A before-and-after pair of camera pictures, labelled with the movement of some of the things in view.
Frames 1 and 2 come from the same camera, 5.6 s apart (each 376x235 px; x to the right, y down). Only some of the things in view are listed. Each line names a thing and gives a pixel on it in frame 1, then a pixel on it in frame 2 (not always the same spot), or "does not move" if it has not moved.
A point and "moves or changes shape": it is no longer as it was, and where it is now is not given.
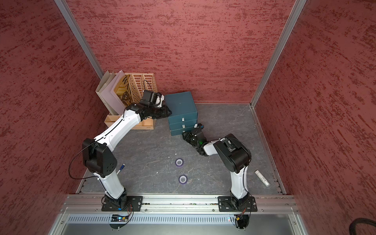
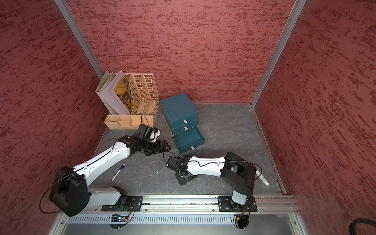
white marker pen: (262, 178) does not move
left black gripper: (165, 112) -> (157, 150)
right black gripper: (188, 136) -> (182, 182)
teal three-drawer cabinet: (184, 111) moves or changes shape
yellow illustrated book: (124, 91) does not move
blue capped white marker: (121, 168) does not move
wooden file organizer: (138, 82) does not move
